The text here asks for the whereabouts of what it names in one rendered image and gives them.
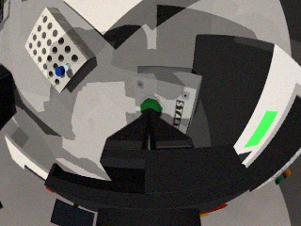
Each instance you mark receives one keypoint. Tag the white tube rack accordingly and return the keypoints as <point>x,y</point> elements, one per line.
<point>67,47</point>

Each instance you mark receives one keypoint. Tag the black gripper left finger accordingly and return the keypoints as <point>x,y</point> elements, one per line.
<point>133,135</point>

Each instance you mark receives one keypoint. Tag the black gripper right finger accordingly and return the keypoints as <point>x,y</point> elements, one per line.
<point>164,136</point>

